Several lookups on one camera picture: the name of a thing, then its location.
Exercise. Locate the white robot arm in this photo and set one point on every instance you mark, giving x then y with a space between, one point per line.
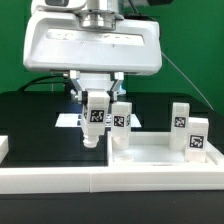
93 37

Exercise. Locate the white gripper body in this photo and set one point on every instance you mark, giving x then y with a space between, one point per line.
90 36

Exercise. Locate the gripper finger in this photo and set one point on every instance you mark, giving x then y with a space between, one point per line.
117 78
77 92

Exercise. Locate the white U-shaped obstacle wall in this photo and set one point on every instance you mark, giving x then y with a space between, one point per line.
110 178

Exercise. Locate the AprilTag base sheet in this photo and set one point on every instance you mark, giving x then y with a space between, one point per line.
73 120

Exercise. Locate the white square tabletop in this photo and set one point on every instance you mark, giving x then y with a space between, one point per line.
152 149

